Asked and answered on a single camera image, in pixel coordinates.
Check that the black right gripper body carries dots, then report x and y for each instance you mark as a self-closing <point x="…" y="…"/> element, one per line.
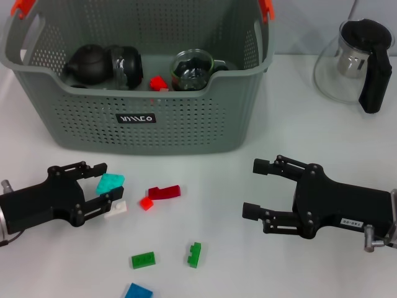
<point x="339" y="205"/>

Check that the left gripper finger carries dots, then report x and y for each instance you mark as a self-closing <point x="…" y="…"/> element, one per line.
<point x="116" y="192"/>
<point x="99" y="169"/>

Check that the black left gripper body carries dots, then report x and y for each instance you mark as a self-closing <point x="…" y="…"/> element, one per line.
<point x="40" y="201"/>

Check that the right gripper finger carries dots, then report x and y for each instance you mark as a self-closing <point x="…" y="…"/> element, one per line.
<point x="252" y="211"/>
<point x="262" y="166"/>

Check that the teal square toy plate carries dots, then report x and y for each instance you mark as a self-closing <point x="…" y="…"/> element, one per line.
<point x="108" y="183"/>

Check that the green stepped toy brick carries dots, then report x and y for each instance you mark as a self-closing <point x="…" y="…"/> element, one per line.
<point x="193" y="256"/>

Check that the blue square toy plate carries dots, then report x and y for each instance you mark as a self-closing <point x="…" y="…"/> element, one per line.
<point x="138" y="291"/>

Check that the large red toy brick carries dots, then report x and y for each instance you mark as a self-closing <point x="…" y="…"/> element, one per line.
<point x="158" y="83"/>

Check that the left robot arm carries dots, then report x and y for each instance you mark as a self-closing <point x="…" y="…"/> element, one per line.
<point x="2" y="220"/>

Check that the grey perforated storage basket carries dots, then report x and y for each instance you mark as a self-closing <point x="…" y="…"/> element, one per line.
<point x="186" y="136"/>

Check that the small red toy brick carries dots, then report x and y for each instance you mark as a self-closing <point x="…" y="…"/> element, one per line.
<point x="146" y="204"/>

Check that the dark red toy brick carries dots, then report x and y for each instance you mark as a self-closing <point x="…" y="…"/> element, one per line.
<point x="164" y="192"/>

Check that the green rectangular toy brick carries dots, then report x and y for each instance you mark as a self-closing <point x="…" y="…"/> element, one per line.
<point x="142" y="260"/>

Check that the black clay teapot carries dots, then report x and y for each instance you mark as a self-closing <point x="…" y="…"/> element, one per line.
<point x="87" y="65"/>

